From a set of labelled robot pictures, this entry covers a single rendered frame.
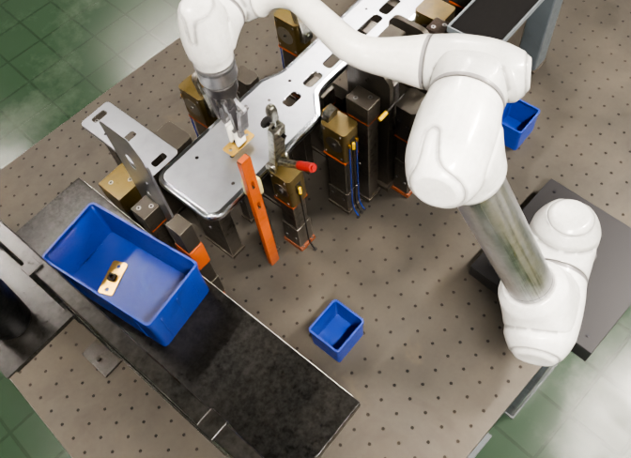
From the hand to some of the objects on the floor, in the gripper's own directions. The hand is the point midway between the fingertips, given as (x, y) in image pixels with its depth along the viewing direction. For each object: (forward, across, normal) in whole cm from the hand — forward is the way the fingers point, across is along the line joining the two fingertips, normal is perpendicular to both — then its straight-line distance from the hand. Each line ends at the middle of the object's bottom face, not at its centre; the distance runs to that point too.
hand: (236, 132), depth 165 cm
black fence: (+106, -30, +56) cm, 124 cm away
